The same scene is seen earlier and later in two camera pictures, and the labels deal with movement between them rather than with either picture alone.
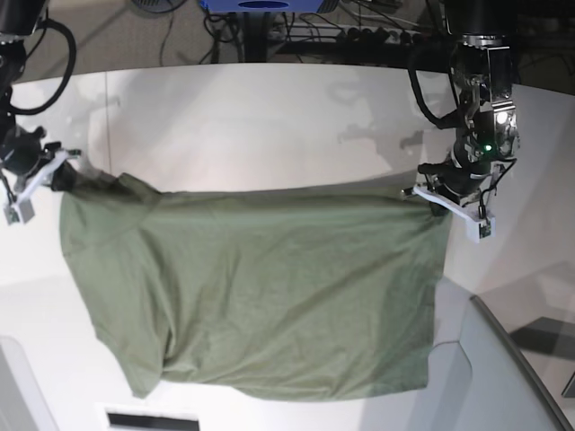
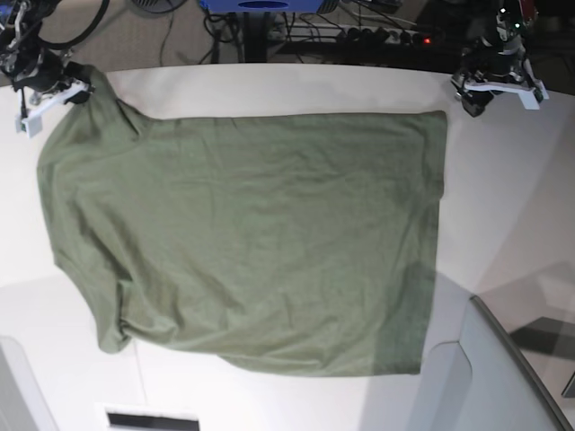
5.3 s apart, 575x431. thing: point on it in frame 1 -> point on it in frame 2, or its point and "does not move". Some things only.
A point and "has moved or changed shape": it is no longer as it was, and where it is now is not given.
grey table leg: [255, 36] does not move
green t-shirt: [328, 295] has moved or changed shape
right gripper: [464, 172] -> [494, 57]
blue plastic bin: [262, 6] does not move
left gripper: [22, 151] -> [34, 70]
